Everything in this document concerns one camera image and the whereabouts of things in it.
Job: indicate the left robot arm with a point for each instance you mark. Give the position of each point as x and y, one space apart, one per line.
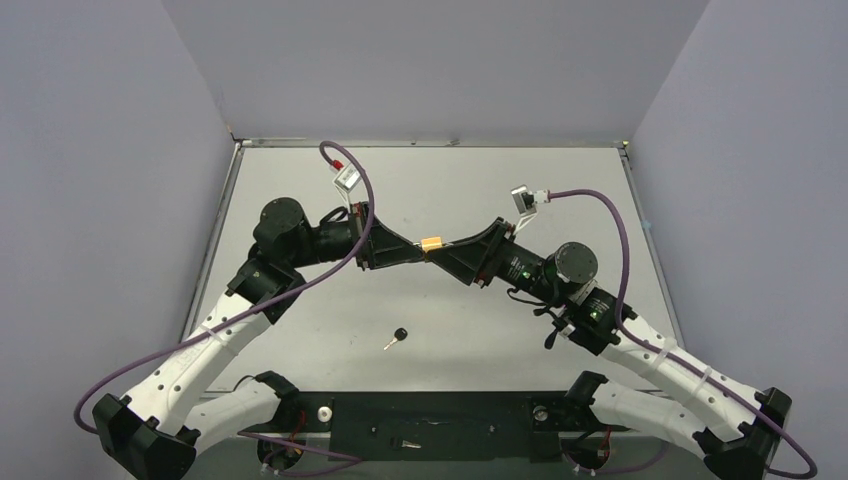
158 428

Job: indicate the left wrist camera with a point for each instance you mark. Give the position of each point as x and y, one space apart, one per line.
346 179

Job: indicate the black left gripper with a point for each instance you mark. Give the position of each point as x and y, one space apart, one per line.
383 248

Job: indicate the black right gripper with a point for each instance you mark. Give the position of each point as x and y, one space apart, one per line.
491 252

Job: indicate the aluminium table edge rail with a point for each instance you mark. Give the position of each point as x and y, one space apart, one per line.
295 142

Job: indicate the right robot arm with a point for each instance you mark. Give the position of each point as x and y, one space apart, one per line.
733 428

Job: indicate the black-headed key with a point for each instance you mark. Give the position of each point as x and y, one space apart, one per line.
400 334

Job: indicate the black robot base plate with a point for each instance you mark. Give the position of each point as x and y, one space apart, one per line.
450 426

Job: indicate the key on base plate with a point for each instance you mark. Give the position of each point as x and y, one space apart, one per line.
398 443

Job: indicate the small brass padlock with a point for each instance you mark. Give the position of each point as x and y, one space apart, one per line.
429 244

